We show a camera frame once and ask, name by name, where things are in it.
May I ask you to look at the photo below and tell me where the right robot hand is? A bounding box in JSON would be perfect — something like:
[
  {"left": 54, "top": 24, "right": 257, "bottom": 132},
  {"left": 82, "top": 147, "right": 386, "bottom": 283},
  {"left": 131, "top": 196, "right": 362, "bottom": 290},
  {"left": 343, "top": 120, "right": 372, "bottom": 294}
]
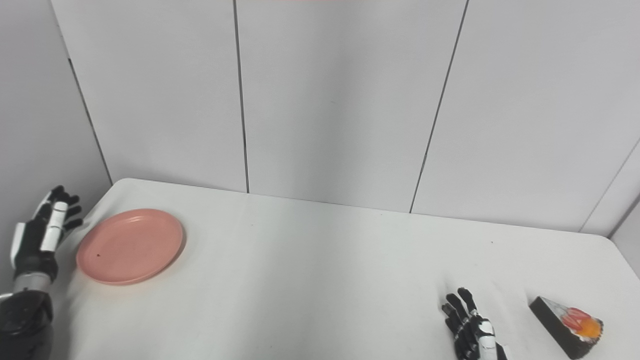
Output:
[{"left": 441, "top": 287, "right": 508, "bottom": 360}]

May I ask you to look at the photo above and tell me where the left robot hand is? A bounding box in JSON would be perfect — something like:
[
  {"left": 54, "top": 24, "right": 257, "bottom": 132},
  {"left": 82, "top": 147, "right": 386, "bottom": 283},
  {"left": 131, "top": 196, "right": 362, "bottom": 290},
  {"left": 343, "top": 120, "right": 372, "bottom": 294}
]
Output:
[{"left": 10, "top": 185, "right": 84, "bottom": 281}]

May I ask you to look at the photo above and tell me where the pink plate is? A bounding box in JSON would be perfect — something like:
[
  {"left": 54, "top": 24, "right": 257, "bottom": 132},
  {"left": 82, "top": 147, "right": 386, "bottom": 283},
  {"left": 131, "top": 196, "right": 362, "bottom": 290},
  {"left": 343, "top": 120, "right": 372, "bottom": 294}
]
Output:
[{"left": 76, "top": 208, "right": 185, "bottom": 286}]

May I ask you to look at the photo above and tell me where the chocolate cake slice with fruit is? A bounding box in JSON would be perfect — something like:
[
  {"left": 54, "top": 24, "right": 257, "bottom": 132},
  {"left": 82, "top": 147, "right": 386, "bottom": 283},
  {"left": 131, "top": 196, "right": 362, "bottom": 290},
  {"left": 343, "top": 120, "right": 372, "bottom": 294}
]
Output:
[{"left": 529, "top": 296, "right": 604, "bottom": 360}]

